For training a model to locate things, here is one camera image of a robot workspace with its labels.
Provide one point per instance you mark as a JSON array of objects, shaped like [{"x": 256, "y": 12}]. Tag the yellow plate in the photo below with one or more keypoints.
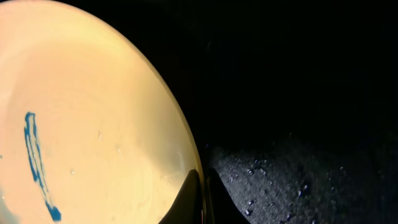
[{"x": 90, "y": 132}]

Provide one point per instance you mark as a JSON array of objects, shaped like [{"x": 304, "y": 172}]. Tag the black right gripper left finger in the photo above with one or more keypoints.
[{"x": 187, "y": 206}]

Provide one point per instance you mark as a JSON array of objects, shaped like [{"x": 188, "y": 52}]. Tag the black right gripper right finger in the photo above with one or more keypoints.
[{"x": 220, "y": 208}]

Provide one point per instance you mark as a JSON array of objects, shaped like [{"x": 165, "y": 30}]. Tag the round black tray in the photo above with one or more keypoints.
[{"x": 292, "y": 104}]

